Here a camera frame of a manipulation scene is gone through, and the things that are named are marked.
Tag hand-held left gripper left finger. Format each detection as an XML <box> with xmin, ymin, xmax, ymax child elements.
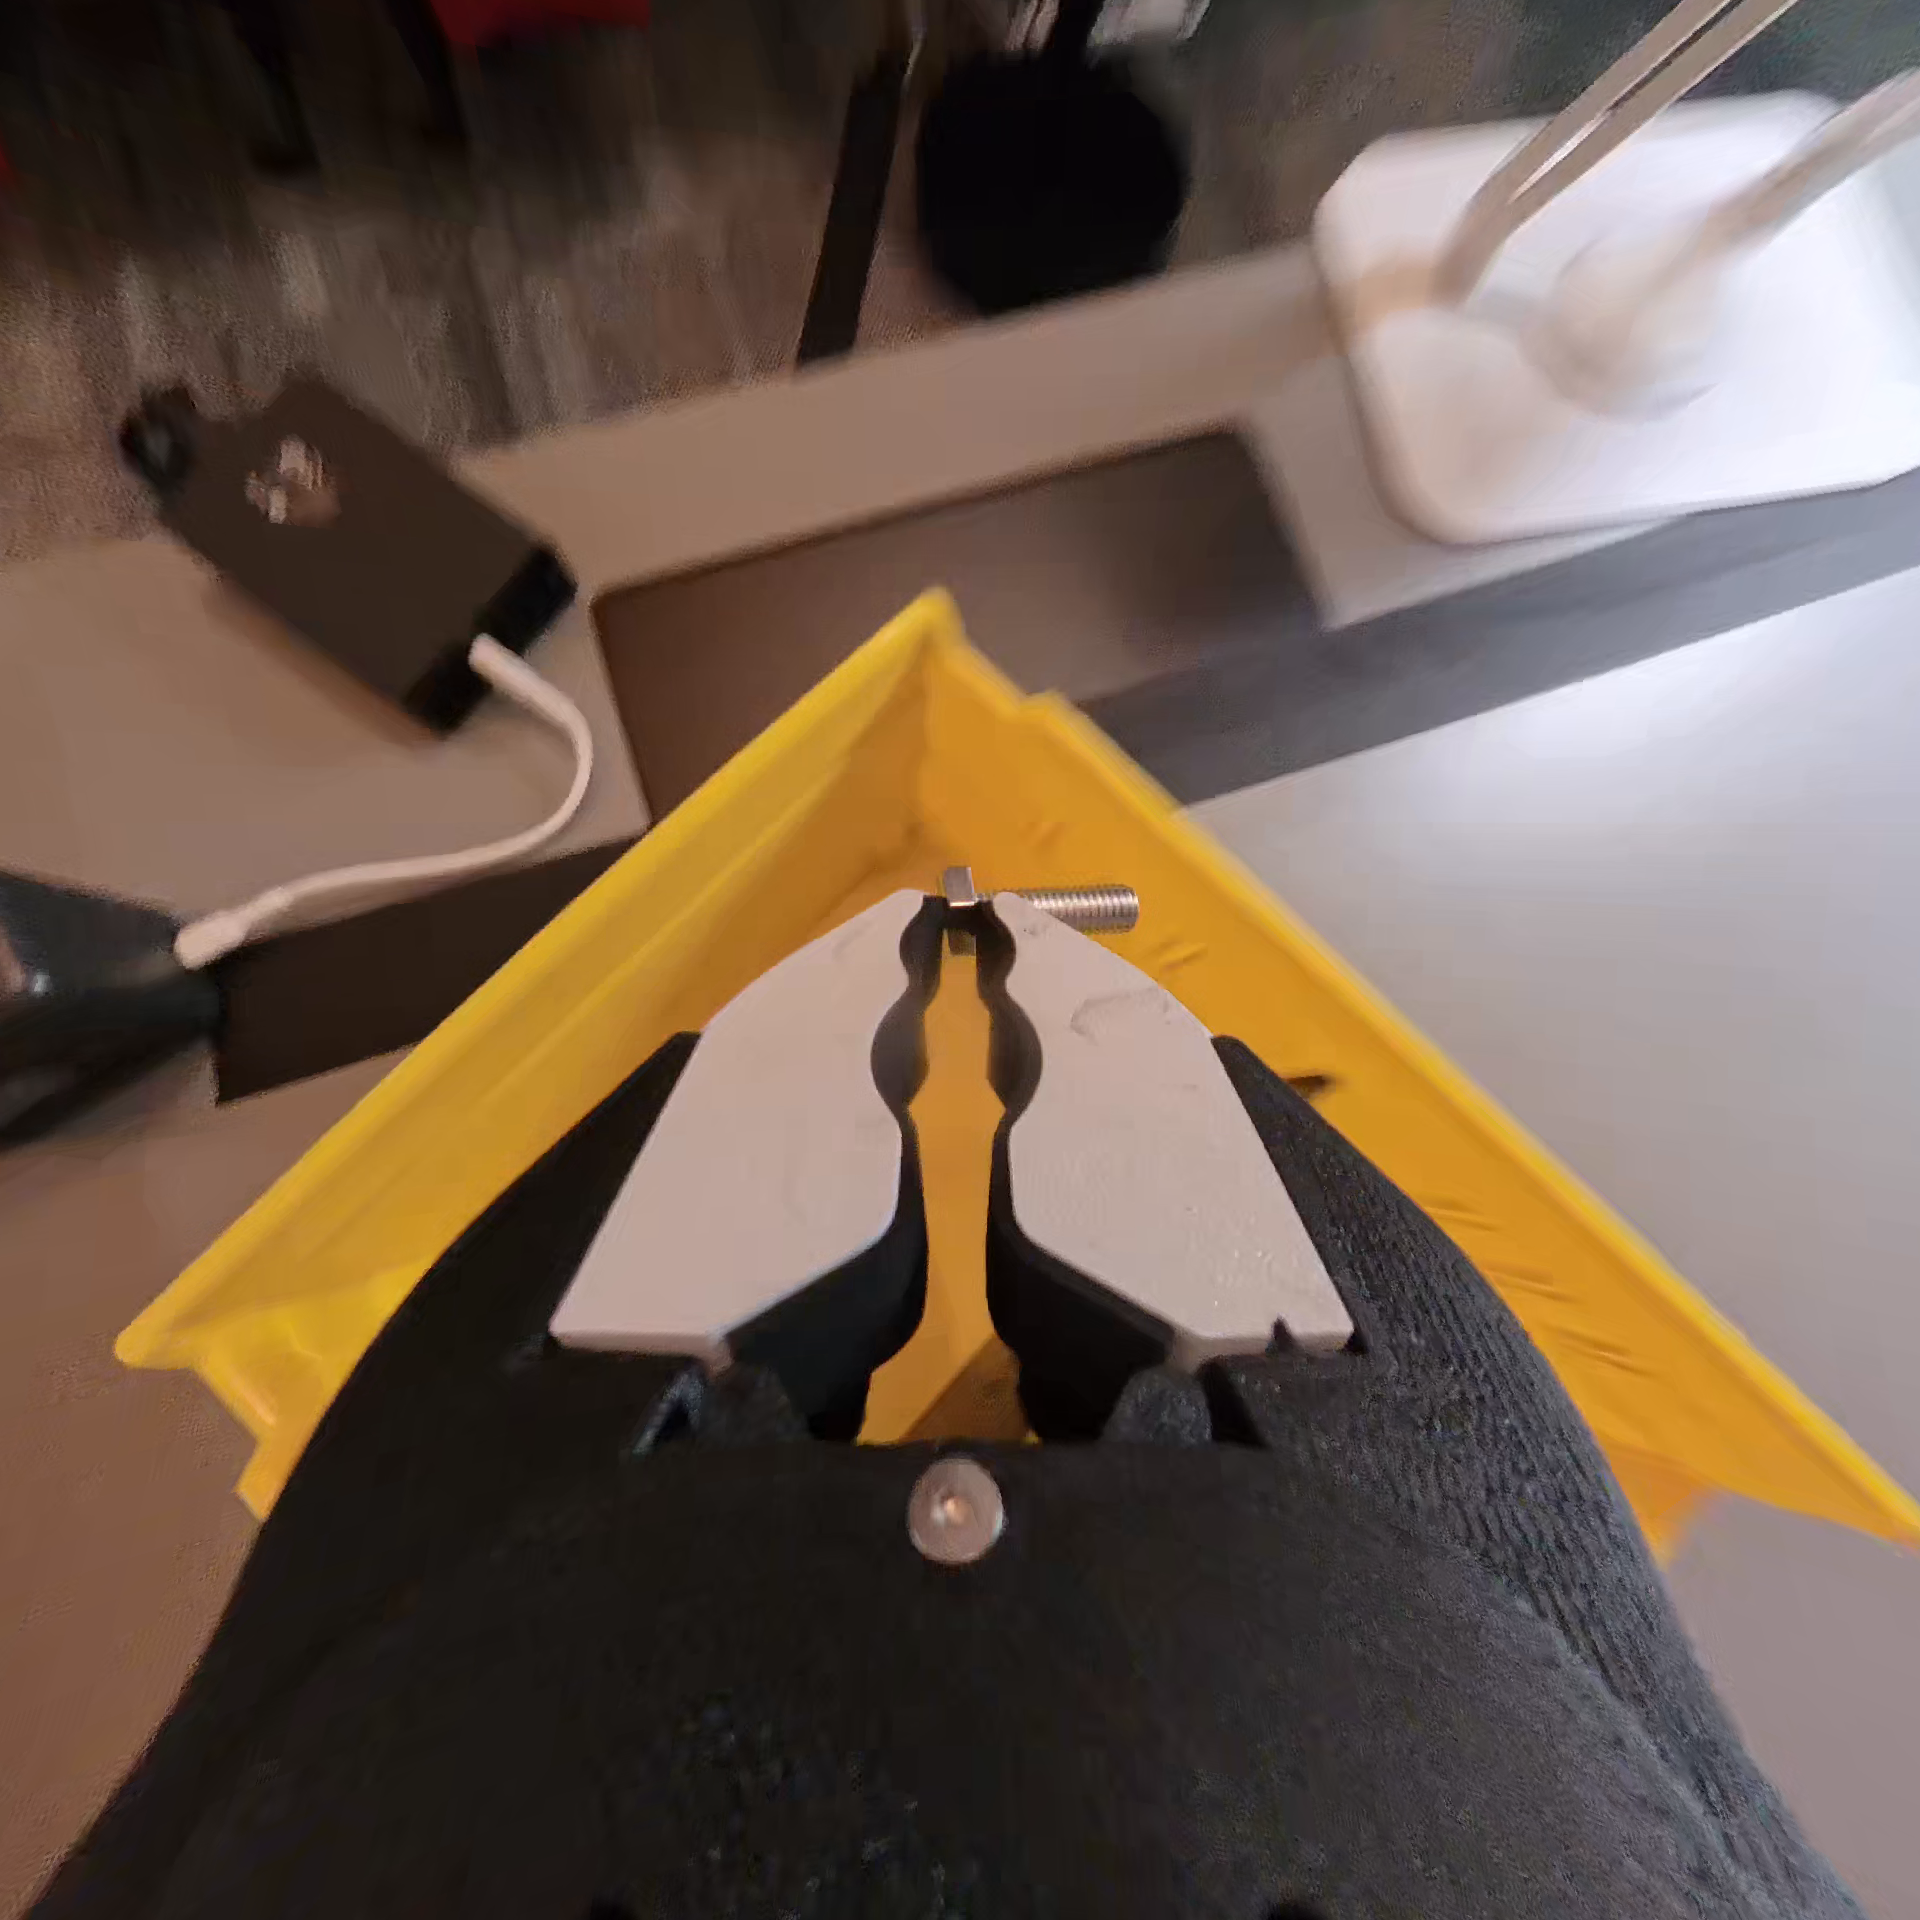
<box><xmin>551</xmin><ymin>890</ymin><xmax>941</xmax><ymax>1421</ymax></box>

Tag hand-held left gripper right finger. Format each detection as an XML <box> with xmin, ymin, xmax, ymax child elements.
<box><xmin>986</xmin><ymin>892</ymin><xmax>1358</xmax><ymax>1430</ymax></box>

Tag silver hex bolt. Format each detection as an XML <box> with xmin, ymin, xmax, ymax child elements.
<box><xmin>938</xmin><ymin>863</ymin><xmax>1147</xmax><ymax>936</ymax></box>

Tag yellow plastic bin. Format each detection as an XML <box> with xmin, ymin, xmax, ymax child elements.
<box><xmin>115</xmin><ymin>584</ymin><xmax>1920</xmax><ymax>1550</ymax></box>

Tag black power bank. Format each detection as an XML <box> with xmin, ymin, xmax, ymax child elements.
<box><xmin>121</xmin><ymin>368</ymin><xmax>579</xmax><ymax>734</ymax></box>

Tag instruction sheet stand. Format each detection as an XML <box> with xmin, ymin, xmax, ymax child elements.
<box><xmin>1311</xmin><ymin>0</ymin><xmax>1920</xmax><ymax>552</ymax></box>

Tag black round object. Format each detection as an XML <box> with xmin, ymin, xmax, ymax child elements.
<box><xmin>916</xmin><ymin>45</ymin><xmax>1196</xmax><ymax>320</ymax></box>

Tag white cable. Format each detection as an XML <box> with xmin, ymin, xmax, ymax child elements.
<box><xmin>175</xmin><ymin>630</ymin><xmax>605</xmax><ymax>970</ymax></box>

